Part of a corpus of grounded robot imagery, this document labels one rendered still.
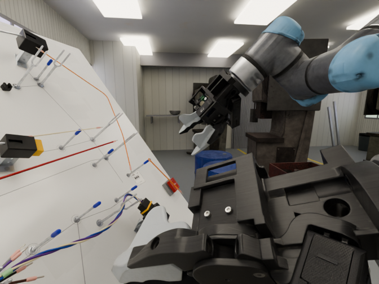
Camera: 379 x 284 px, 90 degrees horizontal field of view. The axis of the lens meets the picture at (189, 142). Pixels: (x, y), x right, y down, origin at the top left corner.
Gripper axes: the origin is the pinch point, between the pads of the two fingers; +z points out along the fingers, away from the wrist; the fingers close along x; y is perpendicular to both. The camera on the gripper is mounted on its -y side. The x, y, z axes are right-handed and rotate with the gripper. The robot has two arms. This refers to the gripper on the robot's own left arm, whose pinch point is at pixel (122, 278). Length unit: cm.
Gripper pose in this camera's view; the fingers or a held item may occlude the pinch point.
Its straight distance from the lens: 21.7
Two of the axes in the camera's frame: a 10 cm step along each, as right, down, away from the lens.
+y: 1.5, -6.0, 7.8
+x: -5.0, -7.3, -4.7
